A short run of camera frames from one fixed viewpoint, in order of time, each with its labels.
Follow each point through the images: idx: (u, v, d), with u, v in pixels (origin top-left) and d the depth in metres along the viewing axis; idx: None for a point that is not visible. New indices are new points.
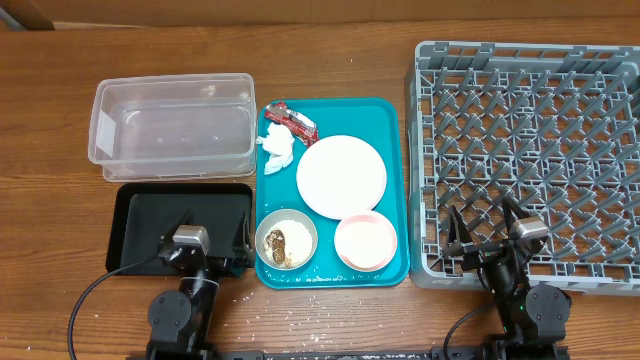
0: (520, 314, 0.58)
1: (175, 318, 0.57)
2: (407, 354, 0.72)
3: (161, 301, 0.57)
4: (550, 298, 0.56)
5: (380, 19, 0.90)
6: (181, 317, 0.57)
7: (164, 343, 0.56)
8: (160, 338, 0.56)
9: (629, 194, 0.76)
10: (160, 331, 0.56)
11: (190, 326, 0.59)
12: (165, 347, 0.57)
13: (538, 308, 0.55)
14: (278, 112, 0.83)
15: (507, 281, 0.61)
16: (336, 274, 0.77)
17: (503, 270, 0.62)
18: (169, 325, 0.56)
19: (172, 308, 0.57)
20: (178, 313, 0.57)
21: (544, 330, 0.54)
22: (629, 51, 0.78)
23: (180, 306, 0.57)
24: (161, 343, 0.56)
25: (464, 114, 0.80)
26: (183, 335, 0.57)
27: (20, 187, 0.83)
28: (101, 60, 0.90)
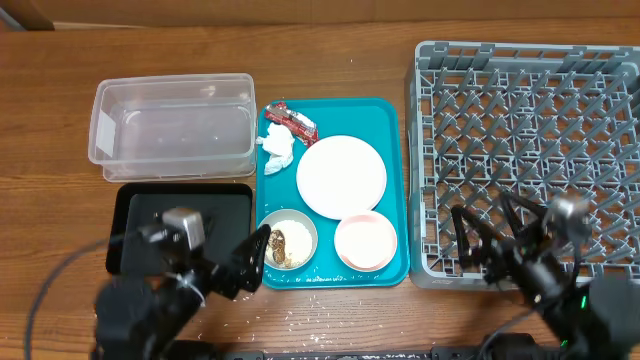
0: (581, 313, 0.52)
1: (125, 304, 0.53)
2: (407, 354, 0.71)
3: (114, 287, 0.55)
4: (616, 290, 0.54)
5: (379, 20, 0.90)
6: (132, 303, 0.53)
7: (112, 342, 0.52)
8: (107, 327, 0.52)
9: (629, 194, 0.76)
10: (108, 319, 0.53)
11: (145, 326, 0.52)
12: (112, 339, 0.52)
13: (606, 299, 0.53)
14: (278, 112, 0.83)
15: (553, 280, 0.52)
16: (336, 274, 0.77)
17: (542, 266, 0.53)
18: (122, 312, 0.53)
19: (124, 293, 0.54)
20: (131, 298, 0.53)
21: (623, 330, 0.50)
22: (629, 51, 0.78)
23: (134, 291, 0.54)
24: (109, 340, 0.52)
25: (464, 114, 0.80)
26: (136, 328, 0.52)
27: (20, 187, 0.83)
28: (101, 61, 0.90)
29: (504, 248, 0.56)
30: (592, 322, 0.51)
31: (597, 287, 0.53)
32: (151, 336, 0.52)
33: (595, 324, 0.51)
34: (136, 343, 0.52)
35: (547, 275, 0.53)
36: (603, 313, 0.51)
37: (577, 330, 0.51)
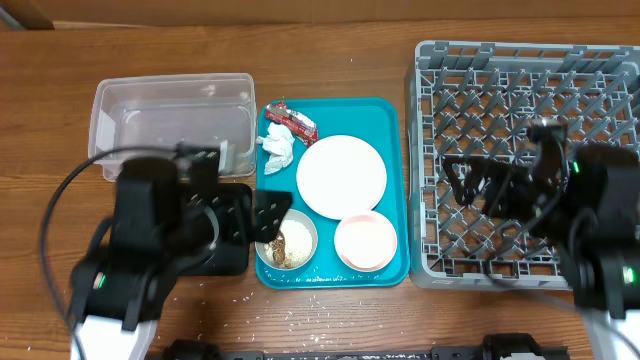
0: (579, 180, 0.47)
1: (153, 169, 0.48)
2: (406, 355, 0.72)
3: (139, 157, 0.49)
4: (609, 147, 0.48)
5: (380, 19, 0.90)
6: (160, 169, 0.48)
7: (136, 186, 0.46)
8: (126, 187, 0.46)
9: None
10: (127, 180, 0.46)
11: (170, 197, 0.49)
12: (132, 201, 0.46)
13: (599, 158, 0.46)
14: (278, 112, 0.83)
15: (537, 195, 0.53)
16: (335, 274, 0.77)
17: (530, 180, 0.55)
18: (145, 174, 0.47)
19: (151, 162, 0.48)
20: (158, 166, 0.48)
21: (617, 182, 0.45)
22: (629, 50, 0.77)
23: (161, 161, 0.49)
24: (130, 191, 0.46)
25: (464, 114, 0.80)
26: (159, 196, 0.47)
27: (19, 187, 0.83)
28: (101, 60, 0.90)
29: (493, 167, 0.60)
30: (591, 187, 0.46)
31: (582, 150, 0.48)
32: (168, 211, 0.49)
33: (593, 189, 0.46)
34: (160, 203, 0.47)
35: (534, 185, 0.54)
36: (595, 169, 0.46)
37: (578, 202, 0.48)
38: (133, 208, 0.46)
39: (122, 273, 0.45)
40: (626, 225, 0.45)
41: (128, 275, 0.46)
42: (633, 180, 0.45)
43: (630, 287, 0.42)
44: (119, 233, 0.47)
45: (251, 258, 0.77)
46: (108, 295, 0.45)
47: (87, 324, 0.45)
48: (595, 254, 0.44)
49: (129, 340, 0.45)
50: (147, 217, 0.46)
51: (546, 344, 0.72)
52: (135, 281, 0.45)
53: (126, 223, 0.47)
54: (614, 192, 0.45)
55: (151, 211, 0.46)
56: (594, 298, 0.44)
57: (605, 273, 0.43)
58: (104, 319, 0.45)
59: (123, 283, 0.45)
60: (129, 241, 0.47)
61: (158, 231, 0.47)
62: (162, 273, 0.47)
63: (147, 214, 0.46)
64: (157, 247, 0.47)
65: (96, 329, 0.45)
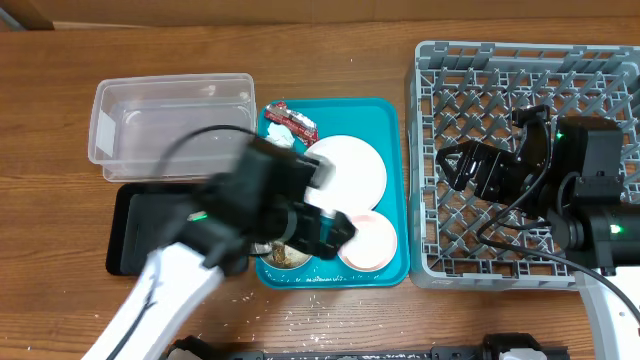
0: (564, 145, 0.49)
1: (270, 144, 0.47)
2: (407, 354, 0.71)
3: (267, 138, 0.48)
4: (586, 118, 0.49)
5: (380, 19, 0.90)
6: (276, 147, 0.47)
7: (254, 155, 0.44)
8: (243, 151, 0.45)
9: (629, 194, 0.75)
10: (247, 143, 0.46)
11: (279, 175, 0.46)
12: (244, 162, 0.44)
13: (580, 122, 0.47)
14: (278, 112, 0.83)
15: (525, 175, 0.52)
16: (335, 275, 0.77)
17: (520, 160, 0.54)
18: (263, 145, 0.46)
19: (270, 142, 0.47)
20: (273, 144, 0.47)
21: (597, 143, 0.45)
22: (629, 51, 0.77)
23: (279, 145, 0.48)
24: (248, 157, 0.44)
25: (464, 114, 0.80)
26: (273, 167, 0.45)
27: (19, 187, 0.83)
28: (101, 60, 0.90)
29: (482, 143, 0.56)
30: (576, 152, 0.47)
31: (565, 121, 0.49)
32: (274, 188, 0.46)
33: (577, 153, 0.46)
34: (272, 178, 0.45)
35: (522, 164, 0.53)
36: (577, 133, 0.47)
37: (565, 170, 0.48)
38: (246, 173, 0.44)
39: (220, 219, 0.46)
40: (611, 186, 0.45)
41: (220, 225, 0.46)
42: (613, 142, 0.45)
43: (619, 239, 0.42)
44: (222, 190, 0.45)
45: None
46: (199, 231, 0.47)
47: (173, 249, 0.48)
48: (584, 214, 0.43)
49: (204, 275, 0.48)
50: (253, 184, 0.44)
51: (546, 343, 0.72)
52: (225, 232, 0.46)
53: (234, 184, 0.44)
54: (595, 153, 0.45)
55: (261, 180, 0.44)
56: (586, 258, 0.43)
57: (594, 230, 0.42)
58: (188, 250, 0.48)
59: (216, 229, 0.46)
60: (228, 201, 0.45)
61: (259, 203, 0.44)
62: (250, 233, 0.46)
63: (256, 182, 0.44)
64: (253, 213, 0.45)
65: (180, 257, 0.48)
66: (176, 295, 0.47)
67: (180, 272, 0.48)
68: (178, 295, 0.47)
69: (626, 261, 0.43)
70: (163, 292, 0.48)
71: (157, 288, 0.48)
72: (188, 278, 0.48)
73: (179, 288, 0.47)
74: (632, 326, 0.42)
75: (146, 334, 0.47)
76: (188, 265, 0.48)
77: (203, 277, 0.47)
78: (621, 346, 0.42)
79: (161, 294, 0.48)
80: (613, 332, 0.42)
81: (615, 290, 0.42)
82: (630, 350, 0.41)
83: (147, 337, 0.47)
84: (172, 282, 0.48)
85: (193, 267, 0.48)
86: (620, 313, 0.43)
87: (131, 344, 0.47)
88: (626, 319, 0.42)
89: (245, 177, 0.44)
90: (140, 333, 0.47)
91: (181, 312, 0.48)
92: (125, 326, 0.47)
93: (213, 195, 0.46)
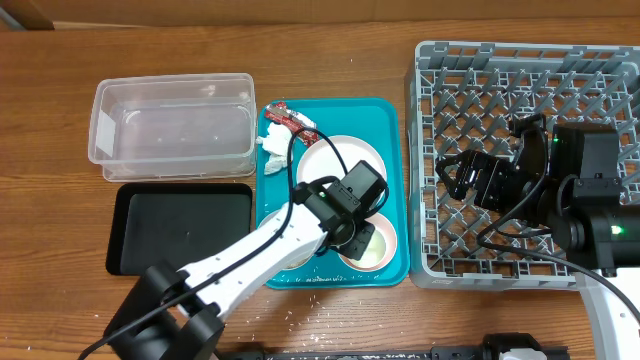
0: (560, 149, 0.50)
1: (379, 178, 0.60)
2: (406, 354, 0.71)
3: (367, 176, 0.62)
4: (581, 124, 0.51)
5: (379, 19, 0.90)
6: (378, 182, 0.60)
7: (369, 174, 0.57)
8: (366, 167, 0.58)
9: (629, 194, 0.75)
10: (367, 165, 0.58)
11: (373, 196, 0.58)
12: (364, 176, 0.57)
13: (575, 127, 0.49)
14: (278, 112, 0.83)
15: (524, 183, 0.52)
16: (336, 274, 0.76)
17: (518, 169, 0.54)
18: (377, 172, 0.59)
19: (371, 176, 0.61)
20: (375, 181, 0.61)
21: (593, 145, 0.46)
22: (629, 51, 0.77)
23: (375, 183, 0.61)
24: (364, 172, 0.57)
25: (464, 114, 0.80)
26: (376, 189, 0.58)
27: (19, 187, 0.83)
28: (101, 60, 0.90)
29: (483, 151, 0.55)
30: (573, 153, 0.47)
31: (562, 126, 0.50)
32: (368, 203, 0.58)
33: (574, 155, 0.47)
34: (372, 193, 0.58)
35: (521, 173, 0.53)
36: (573, 135, 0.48)
37: (564, 172, 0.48)
38: (358, 183, 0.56)
39: (331, 205, 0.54)
40: (610, 187, 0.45)
41: (328, 210, 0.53)
42: (607, 144, 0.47)
43: (620, 240, 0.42)
44: (333, 188, 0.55)
45: None
46: (317, 205, 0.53)
47: (298, 209, 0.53)
48: (585, 215, 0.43)
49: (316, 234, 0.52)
50: (360, 192, 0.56)
51: (545, 343, 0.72)
52: (335, 217, 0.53)
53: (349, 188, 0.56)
54: (593, 155, 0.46)
55: (366, 191, 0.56)
56: (587, 258, 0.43)
57: (595, 231, 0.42)
58: (308, 216, 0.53)
59: (330, 208, 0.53)
60: (338, 197, 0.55)
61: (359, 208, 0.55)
62: (347, 225, 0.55)
63: (361, 192, 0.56)
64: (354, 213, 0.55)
65: (303, 216, 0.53)
66: (298, 239, 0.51)
67: (306, 222, 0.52)
68: (298, 238, 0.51)
69: (628, 262, 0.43)
70: (290, 233, 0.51)
71: (286, 228, 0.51)
72: (309, 229, 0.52)
73: (303, 234, 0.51)
74: (633, 326, 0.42)
75: (268, 259, 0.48)
76: (311, 221, 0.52)
77: (319, 236, 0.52)
78: (621, 345, 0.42)
79: (288, 233, 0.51)
80: (613, 333, 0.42)
81: (615, 292, 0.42)
82: (629, 350, 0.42)
83: (269, 262, 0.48)
84: (301, 225, 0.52)
85: (314, 224, 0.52)
86: (621, 314, 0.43)
87: (254, 261, 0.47)
88: (627, 319, 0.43)
89: (362, 189, 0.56)
90: (263, 256, 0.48)
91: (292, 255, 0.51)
92: (250, 245, 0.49)
93: (330, 188, 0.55)
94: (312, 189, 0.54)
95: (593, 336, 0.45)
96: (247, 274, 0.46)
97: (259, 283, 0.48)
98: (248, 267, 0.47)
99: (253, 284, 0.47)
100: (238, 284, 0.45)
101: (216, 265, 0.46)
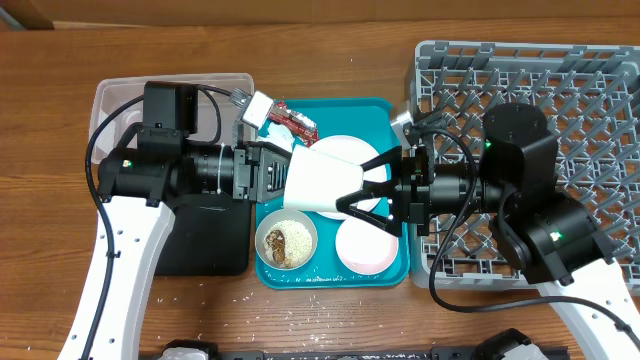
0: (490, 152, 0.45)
1: (157, 111, 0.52)
2: (406, 354, 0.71)
3: (157, 124, 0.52)
4: (513, 111, 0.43)
5: (379, 19, 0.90)
6: (166, 109, 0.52)
7: (161, 93, 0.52)
8: (151, 102, 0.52)
9: (629, 194, 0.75)
10: (151, 106, 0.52)
11: (190, 110, 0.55)
12: (162, 119, 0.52)
13: (505, 127, 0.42)
14: (278, 112, 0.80)
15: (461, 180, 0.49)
16: (335, 275, 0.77)
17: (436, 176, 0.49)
18: (159, 105, 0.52)
19: (152, 107, 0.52)
20: (161, 111, 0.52)
21: (531, 154, 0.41)
22: (629, 51, 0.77)
23: (158, 129, 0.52)
24: (157, 96, 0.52)
25: (464, 114, 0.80)
26: (182, 121, 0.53)
27: (19, 187, 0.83)
28: (101, 60, 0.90)
29: (408, 184, 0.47)
30: (509, 163, 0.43)
31: (488, 128, 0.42)
32: (189, 125, 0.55)
33: (511, 165, 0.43)
34: (183, 117, 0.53)
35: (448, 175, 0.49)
36: (507, 148, 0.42)
37: (500, 177, 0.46)
38: (162, 114, 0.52)
39: (145, 165, 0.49)
40: (545, 187, 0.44)
41: (152, 167, 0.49)
42: (548, 150, 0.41)
43: (562, 246, 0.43)
44: (137, 152, 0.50)
45: (250, 258, 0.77)
46: (130, 178, 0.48)
47: (113, 200, 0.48)
48: (522, 232, 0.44)
49: (155, 210, 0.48)
50: (171, 120, 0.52)
51: (545, 343, 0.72)
52: (154, 169, 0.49)
53: (147, 131, 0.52)
54: (533, 166, 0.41)
55: (175, 118, 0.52)
56: (538, 269, 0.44)
57: (538, 246, 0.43)
58: (125, 198, 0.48)
59: (148, 171, 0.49)
60: (157, 144, 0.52)
61: (183, 136, 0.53)
62: (182, 166, 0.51)
63: (171, 119, 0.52)
64: (179, 148, 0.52)
65: (119, 205, 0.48)
66: (136, 239, 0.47)
67: (129, 215, 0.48)
68: (138, 238, 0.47)
69: (580, 261, 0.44)
70: (122, 242, 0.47)
71: (115, 239, 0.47)
72: (145, 221, 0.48)
73: (139, 232, 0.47)
74: (608, 324, 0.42)
75: (115, 292, 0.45)
76: (135, 205, 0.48)
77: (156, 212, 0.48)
78: (606, 348, 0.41)
79: (119, 243, 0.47)
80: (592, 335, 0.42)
81: (578, 300, 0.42)
82: (615, 351, 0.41)
83: (129, 284, 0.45)
84: (130, 224, 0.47)
85: (141, 206, 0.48)
86: (593, 316, 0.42)
87: (109, 301, 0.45)
88: (599, 319, 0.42)
89: (174, 119, 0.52)
90: (112, 287, 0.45)
91: (163, 238, 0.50)
92: (99, 283, 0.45)
93: (137, 150, 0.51)
94: (114, 165, 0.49)
95: (576, 338, 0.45)
96: (116, 328, 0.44)
97: (136, 309, 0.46)
98: (110, 313, 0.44)
99: (127, 325, 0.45)
100: (110, 343, 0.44)
101: (78, 344, 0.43)
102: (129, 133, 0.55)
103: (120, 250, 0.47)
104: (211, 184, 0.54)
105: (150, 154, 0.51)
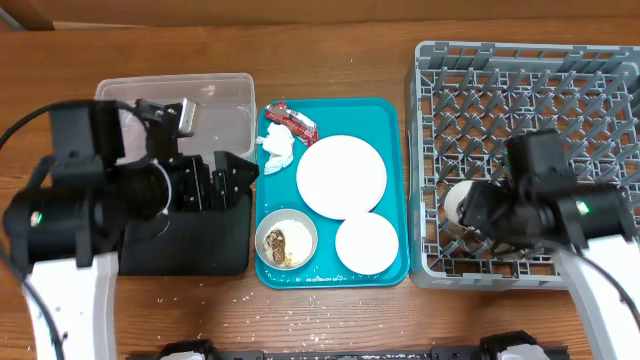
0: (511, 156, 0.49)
1: (72, 134, 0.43)
2: (407, 354, 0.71)
3: (73, 154, 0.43)
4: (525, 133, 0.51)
5: (379, 20, 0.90)
6: (80, 130, 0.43)
7: (70, 114, 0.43)
8: (60, 126, 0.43)
9: (629, 194, 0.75)
10: (64, 130, 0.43)
11: (112, 128, 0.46)
12: (78, 145, 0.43)
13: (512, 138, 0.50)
14: (278, 112, 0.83)
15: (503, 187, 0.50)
16: (336, 274, 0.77)
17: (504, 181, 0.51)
18: (72, 128, 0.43)
19: (64, 129, 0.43)
20: (73, 135, 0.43)
21: (538, 142, 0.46)
22: (629, 51, 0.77)
23: (75, 158, 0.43)
24: (68, 118, 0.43)
25: (464, 114, 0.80)
26: (100, 142, 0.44)
27: (19, 187, 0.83)
28: (101, 61, 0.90)
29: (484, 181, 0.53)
30: (521, 155, 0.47)
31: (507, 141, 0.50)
32: (112, 148, 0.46)
33: (522, 157, 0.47)
34: (100, 136, 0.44)
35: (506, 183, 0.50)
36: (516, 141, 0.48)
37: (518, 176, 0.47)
38: (77, 138, 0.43)
39: (58, 213, 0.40)
40: (567, 176, 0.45)
41: (66, 216, 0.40)
42: (553, 140, 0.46)
43: (586, 219, 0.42)
44: (44, 198, 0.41)
45: (251, 258, 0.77)
46: (47, 234, 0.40)
47: (39, 270, 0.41)
48: (548, 201, 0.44)
49: (89, 274, 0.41)
50: (88, 143, 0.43)
51: (545, 343, 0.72)
52: (72, 220, 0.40)
53: (62, 162, 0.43)
54: (538, 151, 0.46)
55: (93, 139, 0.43)
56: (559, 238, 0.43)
57: (563, 211, 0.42)
58: (53, 265, 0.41)
59: (62, 219, 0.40)
60: (74, 177, 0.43)
61: (105, 160, 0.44)
62: (108, 198, 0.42)
63: (88, 143, 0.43)
64: (102, 175, 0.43)
65: (47, 273, 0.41)
66: (80, 312, 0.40)
67: (63, 288, 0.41)
68: (81, 311, 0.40)
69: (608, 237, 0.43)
70: (66, 320, 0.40)
71: (55, 318, 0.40)
72: (84, 287, 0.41)
73: (81, 304, 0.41)
74: None
75: None
76: (67, 273, 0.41)
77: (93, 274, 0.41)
78: None
79: (63, 322, 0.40)
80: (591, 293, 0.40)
81: None
82: None
83: None
84: (67, 298, 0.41)
85: (73, 272, 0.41)
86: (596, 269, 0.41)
87: None
88: None
89: (92, 140, 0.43)
90: None
91: (111, 289, 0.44)
92: None
93: (49, 188, 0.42)
94: (21, 223, 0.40)
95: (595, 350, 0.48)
96: None
97: None
98: None
99: None
100: None
101: None
102: (41, 171, 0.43)
103: (67, 330, 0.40)
104: (163, 200, 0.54)
105: (64, 189, 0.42)
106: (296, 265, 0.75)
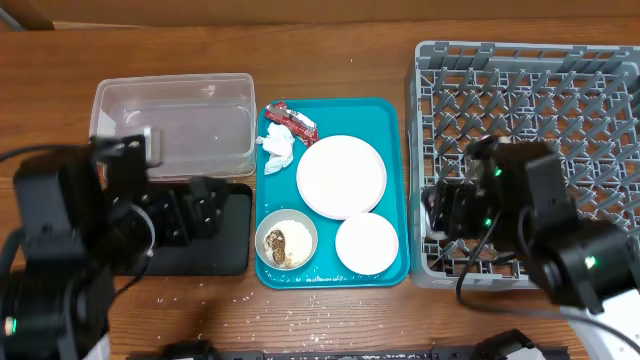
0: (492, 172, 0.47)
1: (42, 209, 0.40)
2: (406, 354, 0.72)
3: (45, 229, 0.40)
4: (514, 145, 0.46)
5: (379, 19, 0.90)
6: (50, 206, 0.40)
7: (37, 186, 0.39)
8: (27, 197, 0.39)
9: (629, 194, 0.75)
10: (31, 206, 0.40)
11: (86, 192, 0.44)
12: (49, 221, 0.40)
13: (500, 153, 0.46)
14: (278, 112, 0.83)
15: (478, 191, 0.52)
16: (335, 274, 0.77)
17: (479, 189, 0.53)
18: (40, 205, 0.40)
19: (33, 201, 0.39)
20: (42, 211, 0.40)
21: (536, 175, 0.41)
22: (629, 51, 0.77)
23: (48, 234, 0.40)
24: (35, 193, 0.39)
25: (464, 114, 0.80)
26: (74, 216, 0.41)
27: None
28: (101, 61, 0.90)
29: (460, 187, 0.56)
30: (519, 186, 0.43)
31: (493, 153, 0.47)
32: (89, 214, 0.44)
33: (521, 190, 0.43)
34: (76, 208, 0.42)
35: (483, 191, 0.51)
36: (516, 169, 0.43)
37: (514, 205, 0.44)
38: (47, 214, 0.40)
39: (35, 314, 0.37)
40: (564, 205, 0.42)
41: (43, 314, 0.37)
42: (552, 166, 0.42)
43: (593, 273, 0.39)
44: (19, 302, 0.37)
45: (251, 258, 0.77)
46: (27, 340, 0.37)
47: None
48: (553, 251, 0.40)
49: None
50: (62, 220, 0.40)
51: (545, 343, 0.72)
52: (51, 317, 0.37)
53: (33, 239, 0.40)
54: (539, 187, 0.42)
55: (66, 214, 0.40)
56: (569, 297, 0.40)
57: (570, 268, 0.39)
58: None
59: (41, 323, 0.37)
60: (50, 254, 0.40)
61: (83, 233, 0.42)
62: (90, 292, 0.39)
63: (61, 219, 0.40)
64: (83, 252, 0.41)
65: None
66: None
67: None
68: None
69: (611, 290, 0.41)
70: None
71: None
72: None
73: None
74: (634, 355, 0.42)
75: None
76: None
77: None
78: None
79: None
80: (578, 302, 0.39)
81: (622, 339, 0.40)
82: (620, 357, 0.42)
83: None
84: None
85: None
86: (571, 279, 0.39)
87: None
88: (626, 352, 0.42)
89: (67, 214, 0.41)
90: None
91: None
92: None
93: (24, 281, 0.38)
94: None
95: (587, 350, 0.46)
96: None
97: None
98: None
99: None
100: None
101: None
102: (12, 243, 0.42)
103: None
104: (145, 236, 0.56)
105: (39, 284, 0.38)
106: (297, 265, 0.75)
